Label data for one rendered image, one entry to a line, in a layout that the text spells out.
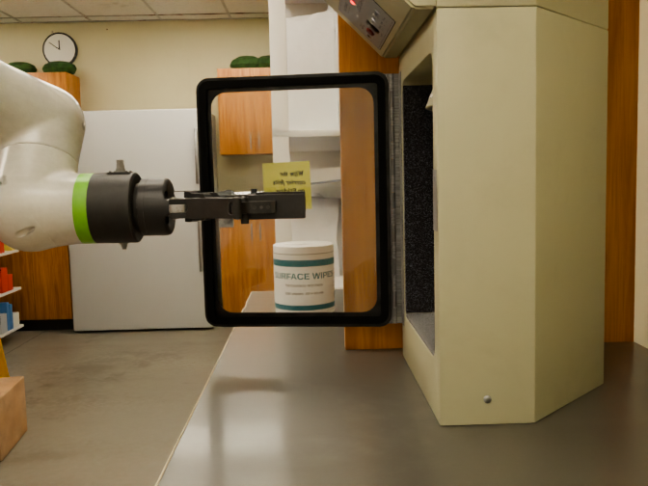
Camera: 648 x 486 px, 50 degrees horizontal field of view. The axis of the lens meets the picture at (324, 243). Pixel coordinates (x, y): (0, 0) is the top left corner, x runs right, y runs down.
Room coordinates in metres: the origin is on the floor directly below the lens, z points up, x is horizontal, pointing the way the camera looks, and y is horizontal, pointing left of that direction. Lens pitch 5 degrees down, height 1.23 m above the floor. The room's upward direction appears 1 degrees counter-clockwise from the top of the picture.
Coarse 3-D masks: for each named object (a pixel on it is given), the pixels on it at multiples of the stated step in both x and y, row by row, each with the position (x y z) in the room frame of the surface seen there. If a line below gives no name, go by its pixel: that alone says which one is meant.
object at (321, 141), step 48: (240, 96) 1.11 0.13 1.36; (288, 96) 1.11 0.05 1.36; (336, 96) 1.10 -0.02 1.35; (240, 144) 1.12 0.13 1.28; (288, 144) 1.11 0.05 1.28; (336, 144) 1.10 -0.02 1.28; (240, 192) 1.12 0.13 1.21; (336, 192) 1.10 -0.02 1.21; (240, 240) 1.12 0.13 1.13; (288, 240) 1.11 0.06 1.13; (336, 240) 1.10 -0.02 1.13; (240, 288) 1.12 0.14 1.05; (288, 288) 1.11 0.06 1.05; (336, 288) 1.10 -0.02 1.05
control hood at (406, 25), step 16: (336, 0) 1.03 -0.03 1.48; (384, 0) 0.84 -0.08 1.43; (400, 0) 0.79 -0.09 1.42; (416, 0) 0.78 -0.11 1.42; (432, 0) 0.78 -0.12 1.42; (400, 16) 0.84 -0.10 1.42; (416, 16) 0.82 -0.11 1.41; (400, 32) 0.91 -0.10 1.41; (416, 32) 0.92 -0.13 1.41; (384, 48) 1.04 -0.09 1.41; (400, 48) 1.02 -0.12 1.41
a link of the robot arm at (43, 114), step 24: (0, 72) 0.88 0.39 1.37; (24, 72) 0.93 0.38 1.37; (0, 96) 0.87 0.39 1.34; (24, 96) 0.90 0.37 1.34; (48, 96) 0.93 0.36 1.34; (72, 96) 0.98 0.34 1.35; (0, 120) 0.88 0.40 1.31; (24, 120) 0.90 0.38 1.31; (48, 120) 0.92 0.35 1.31; (72, 120) 0.95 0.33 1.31; (0, 144) 0.92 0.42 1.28; (48, 144) 0.91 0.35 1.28; (72, 144) 0.94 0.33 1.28
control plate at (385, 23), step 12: (348, 0) 0.97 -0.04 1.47; (360, 0) 0.93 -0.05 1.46; (372, 0) 0.88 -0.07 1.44; (348, 12) 1.03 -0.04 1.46; (360, 12) 0.97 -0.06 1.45; (372, 12) 0.92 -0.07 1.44; (384, 12) 0.88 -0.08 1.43; (360, 24) 1.03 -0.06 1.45; (372, 24) 0.97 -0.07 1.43; (384, 24) 0.93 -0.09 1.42; (372, 36) 1.03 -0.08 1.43; (384, 36) 0.98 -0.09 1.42
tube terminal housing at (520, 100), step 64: (448, 0) 0.78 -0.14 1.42; (512, 0) 0.78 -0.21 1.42; (576, 0) 0.86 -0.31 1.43; (448, 64) 0.78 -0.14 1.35; (512, 64) 0.78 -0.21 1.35; (576, 64) 0.86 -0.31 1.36; (448, 128) 0.78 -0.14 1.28; (512, 128) 0.78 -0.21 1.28; (576, 128) 0.86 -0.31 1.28; (448, 192) 0.78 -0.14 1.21; (512, 192) 0.78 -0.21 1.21; (576, 192) 0.86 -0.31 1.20; (448, 256) 0.78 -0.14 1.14; (512, 256) 0.78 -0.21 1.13; (576, 256) 0.86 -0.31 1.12; (448, 320) 0.78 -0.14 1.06; (512, 320) 0.78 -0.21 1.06; (576, 320) 0.86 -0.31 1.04; (448, 384) 0.78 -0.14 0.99; (512, 384) 0.78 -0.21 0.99; (576, 384) 0.86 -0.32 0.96
